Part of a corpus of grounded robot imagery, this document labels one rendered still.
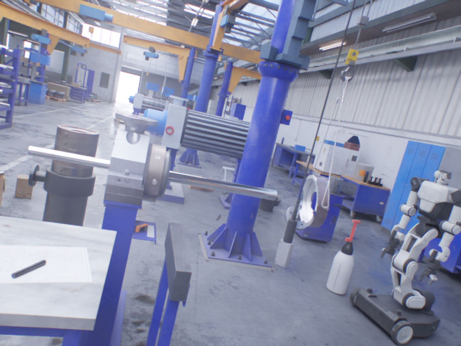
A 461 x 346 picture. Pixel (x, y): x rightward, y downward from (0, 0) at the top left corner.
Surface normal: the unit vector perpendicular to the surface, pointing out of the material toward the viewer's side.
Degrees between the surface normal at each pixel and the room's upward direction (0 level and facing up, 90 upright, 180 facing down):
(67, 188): 90
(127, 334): 0
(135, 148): 45
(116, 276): 90
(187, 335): 0
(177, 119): 90
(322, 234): 90
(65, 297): 0
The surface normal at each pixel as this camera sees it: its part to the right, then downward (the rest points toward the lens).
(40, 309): 0.22, -0.96
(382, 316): -0.91, -0.15
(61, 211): 0.25, 0.22
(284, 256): -0.69, -0.04
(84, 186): 0.79, 0.28
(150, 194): 0.04, 0.72
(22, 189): 0.45, 0.25
